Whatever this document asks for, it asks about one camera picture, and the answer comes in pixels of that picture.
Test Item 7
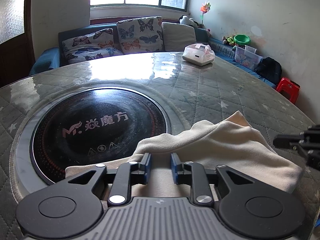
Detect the round black induction cooktop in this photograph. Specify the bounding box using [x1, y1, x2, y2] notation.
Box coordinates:
[15, 86, 173, 193]

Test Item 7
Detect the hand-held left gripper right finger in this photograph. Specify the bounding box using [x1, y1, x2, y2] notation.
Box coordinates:
[170, 152, 253, 207]

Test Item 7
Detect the clear plastic storage box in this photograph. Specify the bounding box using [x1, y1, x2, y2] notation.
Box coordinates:
[234, 45, 263, 69]

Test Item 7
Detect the panda plush toy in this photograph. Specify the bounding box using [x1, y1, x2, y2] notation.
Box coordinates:
[179, 15, 198, 28]

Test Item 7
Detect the blue sofa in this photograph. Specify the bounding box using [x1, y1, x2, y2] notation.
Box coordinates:
[29, 24, 278, 89]

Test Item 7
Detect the dark wooden door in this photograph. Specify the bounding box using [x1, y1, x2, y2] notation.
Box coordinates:
[0, 0, 35, 78]

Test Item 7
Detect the cream fleece garment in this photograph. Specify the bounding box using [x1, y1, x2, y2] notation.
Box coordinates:
[65, 110, 303, 200]

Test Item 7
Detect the teal cushion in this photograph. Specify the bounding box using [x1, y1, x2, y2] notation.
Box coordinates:
[195, 27, 210, 44]

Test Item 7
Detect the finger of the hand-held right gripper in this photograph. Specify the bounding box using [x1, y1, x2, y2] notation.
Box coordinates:
[304, 150, 320, 171]
[273, 124, 320, 151]

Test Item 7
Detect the colourful pinwheel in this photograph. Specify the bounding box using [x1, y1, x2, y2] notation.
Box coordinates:
[199, 2, 212, 28]

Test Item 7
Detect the red plastic stool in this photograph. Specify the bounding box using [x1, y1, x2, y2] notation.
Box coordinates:
[276, 77, 301, 103]

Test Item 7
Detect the green plastic bowl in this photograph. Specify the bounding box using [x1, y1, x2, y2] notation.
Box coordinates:
[234, 34, 251, 45]

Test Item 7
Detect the square butterfly print cushion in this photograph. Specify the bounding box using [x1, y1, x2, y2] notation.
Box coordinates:
[116, 16, 165, 55]

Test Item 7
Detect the long butterfly print cushion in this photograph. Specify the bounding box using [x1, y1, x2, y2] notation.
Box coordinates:
[61, 28, 124, 64]

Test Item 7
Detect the grey cushion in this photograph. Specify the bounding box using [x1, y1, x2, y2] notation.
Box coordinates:
[161, 22, 197, 52]

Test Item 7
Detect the black backpack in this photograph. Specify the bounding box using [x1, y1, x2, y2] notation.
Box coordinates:
[254, 57, 282, 84]

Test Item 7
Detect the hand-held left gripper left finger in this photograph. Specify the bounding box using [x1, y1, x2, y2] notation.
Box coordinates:
[67, 152, 152, 207]

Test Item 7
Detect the white and pink tissue box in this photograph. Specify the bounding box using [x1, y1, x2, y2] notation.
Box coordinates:
[182, 44, 216, 67]

